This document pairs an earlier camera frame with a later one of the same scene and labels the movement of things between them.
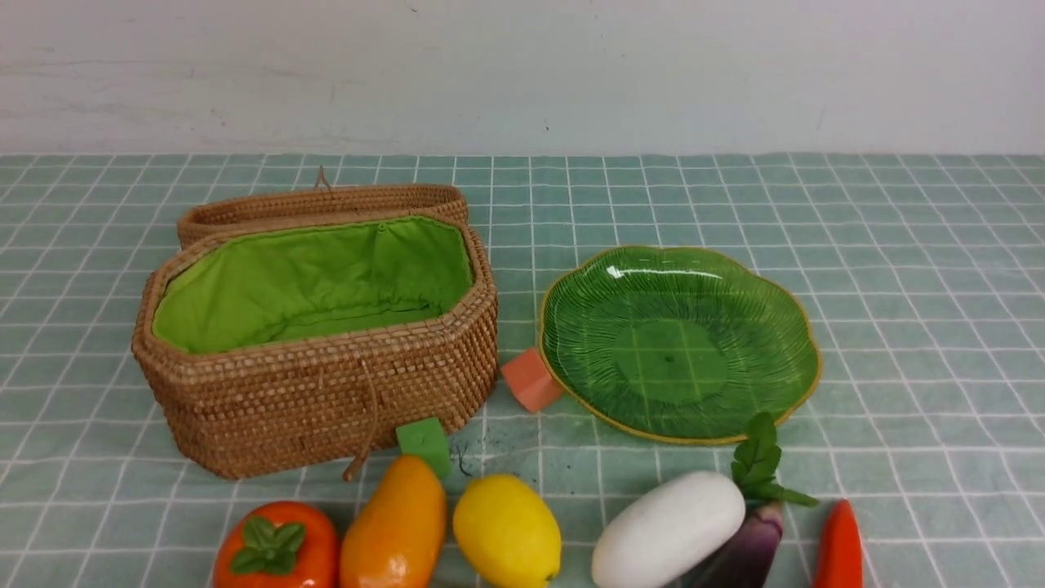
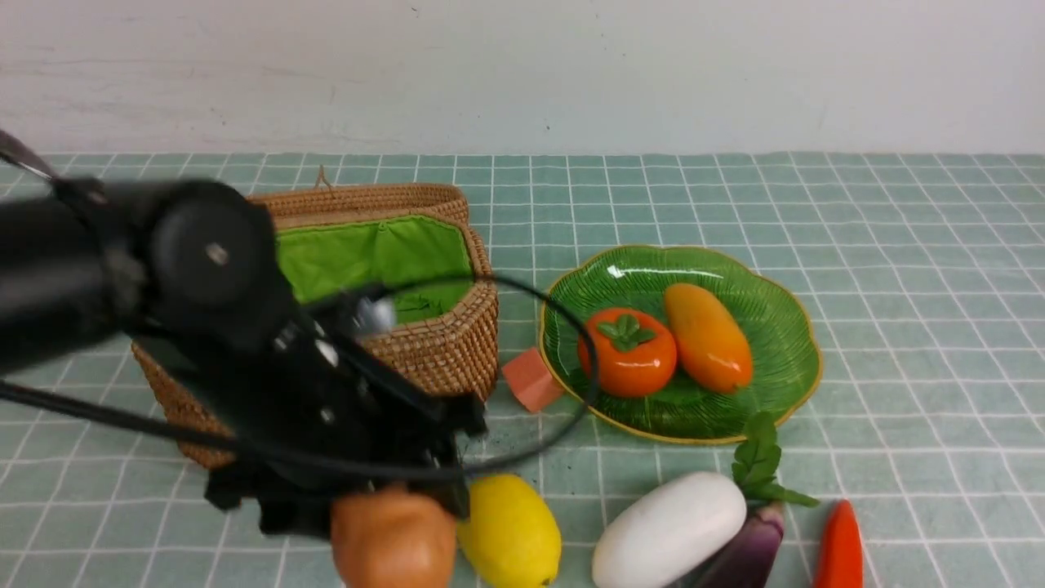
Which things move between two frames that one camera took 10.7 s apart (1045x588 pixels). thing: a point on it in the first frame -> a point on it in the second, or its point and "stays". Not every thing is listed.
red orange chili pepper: x=839 y=559 stays
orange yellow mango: x=396 y=536 -> x=710 y=347
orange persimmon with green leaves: x=277 y=545 -> x=636 y=353
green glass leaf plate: x=678 y=345 stays
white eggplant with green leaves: x=687 y=523 stays
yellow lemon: x=505 y=535 stays
